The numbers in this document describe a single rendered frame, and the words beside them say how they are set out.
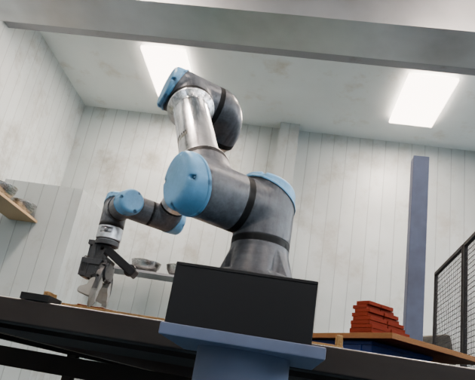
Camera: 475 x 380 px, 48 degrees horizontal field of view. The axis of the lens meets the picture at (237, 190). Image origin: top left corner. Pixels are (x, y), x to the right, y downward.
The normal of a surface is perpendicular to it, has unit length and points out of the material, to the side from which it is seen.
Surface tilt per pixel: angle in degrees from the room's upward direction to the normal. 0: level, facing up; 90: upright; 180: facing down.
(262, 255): 68
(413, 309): 90
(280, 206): 86
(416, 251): 90
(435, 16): 90
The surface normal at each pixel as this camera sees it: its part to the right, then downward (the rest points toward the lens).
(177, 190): -0.82, -0.28
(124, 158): -0.05, -0.37
